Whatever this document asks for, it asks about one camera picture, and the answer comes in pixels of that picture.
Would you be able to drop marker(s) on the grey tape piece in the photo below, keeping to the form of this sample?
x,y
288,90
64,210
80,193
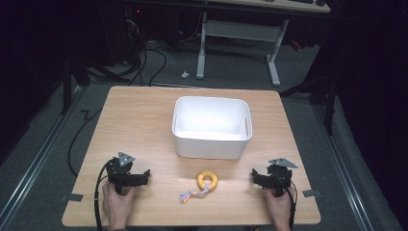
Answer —
x,y
72,197
311,193

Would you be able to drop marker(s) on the white plastic bin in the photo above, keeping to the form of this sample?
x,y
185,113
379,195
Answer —
x,y
210,141

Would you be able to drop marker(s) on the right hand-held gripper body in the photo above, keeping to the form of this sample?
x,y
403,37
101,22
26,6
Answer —
x,y
278,178

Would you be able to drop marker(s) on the white paper scrap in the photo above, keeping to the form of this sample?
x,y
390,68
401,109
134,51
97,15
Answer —
x,y
185,74

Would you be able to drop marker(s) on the metal floor rail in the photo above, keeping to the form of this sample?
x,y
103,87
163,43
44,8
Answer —
x,y
35,160
340,166

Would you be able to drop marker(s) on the white frame desk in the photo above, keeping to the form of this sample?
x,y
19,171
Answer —
x,y
243,31

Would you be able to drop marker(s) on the red object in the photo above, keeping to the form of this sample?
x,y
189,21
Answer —
x,y
295,45

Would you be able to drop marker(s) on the person's right hand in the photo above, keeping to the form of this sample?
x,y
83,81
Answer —
x,y
278,208

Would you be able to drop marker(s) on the person's left hand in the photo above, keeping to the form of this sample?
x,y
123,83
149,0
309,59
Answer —
x,y
118,205

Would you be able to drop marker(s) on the black metal stand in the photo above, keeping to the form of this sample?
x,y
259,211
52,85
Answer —
x,y
328,106
66,86

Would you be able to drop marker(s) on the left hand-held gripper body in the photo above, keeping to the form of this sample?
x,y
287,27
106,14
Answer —
x,y
122,174

